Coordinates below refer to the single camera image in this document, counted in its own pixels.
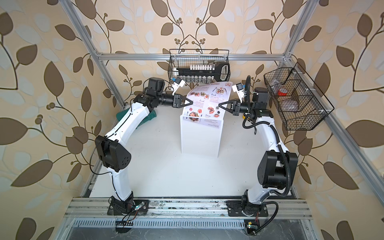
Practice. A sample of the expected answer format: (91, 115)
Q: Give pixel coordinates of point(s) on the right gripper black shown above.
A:
(236, 112)

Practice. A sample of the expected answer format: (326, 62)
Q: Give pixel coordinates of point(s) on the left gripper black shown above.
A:
(177, 98)

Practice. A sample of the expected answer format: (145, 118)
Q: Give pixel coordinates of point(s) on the printed paper restaurant menu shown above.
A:
(205, 109)

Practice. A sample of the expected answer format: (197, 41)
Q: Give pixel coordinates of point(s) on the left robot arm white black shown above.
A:
(111, 148)

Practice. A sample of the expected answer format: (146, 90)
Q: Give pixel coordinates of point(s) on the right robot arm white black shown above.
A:
(276, 170)

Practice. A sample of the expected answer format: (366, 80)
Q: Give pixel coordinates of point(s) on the white narrow menu rack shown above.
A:
(201, 136)

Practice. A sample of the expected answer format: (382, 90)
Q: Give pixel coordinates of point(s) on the green plastic tool case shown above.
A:
(130, 119)

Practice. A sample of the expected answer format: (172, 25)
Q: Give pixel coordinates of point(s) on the red item in basket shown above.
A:
(282, 92)

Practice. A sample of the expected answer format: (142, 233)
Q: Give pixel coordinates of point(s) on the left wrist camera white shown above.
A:
(177, 83)

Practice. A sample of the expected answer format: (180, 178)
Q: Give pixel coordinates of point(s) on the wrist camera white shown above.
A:
(177, 83)
(239, 89)

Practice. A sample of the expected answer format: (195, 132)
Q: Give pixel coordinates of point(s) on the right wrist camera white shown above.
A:
(239, 89)

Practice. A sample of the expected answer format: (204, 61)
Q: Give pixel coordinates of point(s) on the black wire basket back wall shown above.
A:
(183, 57)

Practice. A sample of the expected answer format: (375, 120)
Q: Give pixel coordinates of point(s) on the black wire basket wall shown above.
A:
(305, 106)
(183, 57)

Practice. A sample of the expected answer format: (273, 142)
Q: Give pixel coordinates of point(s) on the black wire basket right wall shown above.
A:
(305, 106)

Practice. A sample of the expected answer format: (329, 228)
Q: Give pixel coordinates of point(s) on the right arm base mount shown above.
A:
(243, 208)

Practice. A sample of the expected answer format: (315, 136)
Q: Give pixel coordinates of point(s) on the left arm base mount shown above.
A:
(130, 206)

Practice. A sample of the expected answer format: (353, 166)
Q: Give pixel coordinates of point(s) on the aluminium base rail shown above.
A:
(209, 213)

